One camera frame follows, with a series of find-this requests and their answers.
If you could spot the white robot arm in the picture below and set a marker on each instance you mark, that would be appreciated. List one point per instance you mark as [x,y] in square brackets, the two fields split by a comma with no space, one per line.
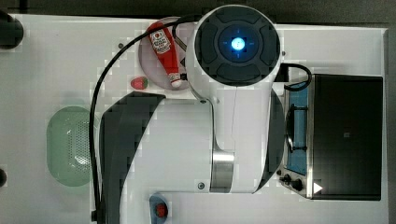
[227,138]

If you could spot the red toy strawberry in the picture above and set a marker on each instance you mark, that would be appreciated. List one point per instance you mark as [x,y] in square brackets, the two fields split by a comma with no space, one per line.
[139,83]

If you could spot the blue bowl with red item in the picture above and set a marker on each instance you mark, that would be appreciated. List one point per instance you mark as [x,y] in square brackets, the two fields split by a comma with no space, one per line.
[159,209]

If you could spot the black knob left edge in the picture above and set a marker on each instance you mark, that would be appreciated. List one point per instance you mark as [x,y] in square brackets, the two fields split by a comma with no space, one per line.
[3,178]

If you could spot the black round object top left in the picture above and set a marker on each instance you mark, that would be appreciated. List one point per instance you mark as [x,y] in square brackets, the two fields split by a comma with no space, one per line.
[11,31]

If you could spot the green perforated colander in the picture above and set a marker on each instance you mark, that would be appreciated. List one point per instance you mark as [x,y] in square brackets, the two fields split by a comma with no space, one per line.
[68,147]

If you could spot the red ketchup bottle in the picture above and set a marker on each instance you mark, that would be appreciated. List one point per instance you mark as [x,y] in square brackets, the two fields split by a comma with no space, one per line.
[163,45]

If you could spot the silver black toaster oven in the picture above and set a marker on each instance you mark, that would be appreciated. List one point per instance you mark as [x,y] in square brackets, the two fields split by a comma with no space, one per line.
[334,139]

